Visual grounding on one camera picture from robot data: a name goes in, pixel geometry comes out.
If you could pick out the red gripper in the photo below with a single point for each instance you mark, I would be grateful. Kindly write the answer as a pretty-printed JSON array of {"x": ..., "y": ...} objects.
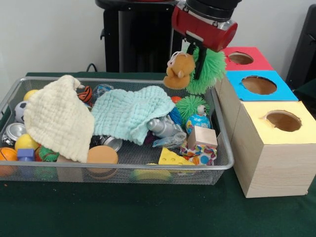
[{"x": 203, "y": 30}]

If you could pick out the plain green spiky ball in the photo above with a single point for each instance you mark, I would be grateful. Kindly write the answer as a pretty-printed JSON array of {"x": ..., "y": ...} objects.
[{"x": 212, "y": 69}]

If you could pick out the brown plush monkey toy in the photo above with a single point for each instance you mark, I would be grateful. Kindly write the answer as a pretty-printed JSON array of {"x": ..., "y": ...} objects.
[{"x": 178, "y": 69}]

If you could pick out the green spiky ball with eyes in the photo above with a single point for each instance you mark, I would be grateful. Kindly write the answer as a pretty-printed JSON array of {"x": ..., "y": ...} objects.
[{"x": 190, "y": 106}]

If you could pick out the clear mesh bin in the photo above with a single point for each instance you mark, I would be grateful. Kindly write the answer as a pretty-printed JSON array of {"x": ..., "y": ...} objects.
[{"x": 220, "y": 158}]

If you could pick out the wooden box with three holes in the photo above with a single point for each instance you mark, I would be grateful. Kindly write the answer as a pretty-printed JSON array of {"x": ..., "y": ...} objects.
[{"x": 276, "y": 168}]

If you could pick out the red ball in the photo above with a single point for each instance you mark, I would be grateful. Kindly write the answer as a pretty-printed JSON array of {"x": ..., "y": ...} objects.
[{"x": 176, "y": 99}]

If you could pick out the blue spiky ball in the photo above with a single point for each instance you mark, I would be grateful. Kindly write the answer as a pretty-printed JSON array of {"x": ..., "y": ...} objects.
[{"x": 176, "y": 115}]

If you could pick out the blue globe ball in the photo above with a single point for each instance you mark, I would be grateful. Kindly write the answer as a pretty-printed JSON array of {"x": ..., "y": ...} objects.
[{"x": 198, "y": 123}]

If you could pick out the plain wooden block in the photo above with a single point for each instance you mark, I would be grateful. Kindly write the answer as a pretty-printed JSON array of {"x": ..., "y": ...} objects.
[{"x": 202, "y": 137}]

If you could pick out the mint green muslin cloth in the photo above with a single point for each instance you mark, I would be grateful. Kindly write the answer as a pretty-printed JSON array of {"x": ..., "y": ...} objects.
[{"x": 128, "y": 111}]

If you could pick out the dark green side table cloth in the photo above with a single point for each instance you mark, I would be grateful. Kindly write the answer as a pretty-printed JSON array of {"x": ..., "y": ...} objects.
[{"x": 308, "y": 95}]

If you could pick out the cream muslin cloth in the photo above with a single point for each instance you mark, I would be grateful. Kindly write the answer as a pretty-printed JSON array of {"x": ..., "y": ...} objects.
[{"x": 57, "y": 118}]

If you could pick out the dark green tablecloth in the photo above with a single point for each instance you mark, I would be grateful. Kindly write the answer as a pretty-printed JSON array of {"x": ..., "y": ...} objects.
[{"x": 148, "y": 212}]

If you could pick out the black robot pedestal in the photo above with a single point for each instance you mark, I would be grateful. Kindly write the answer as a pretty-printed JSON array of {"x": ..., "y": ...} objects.
[{"x": 138, "y": 39}]

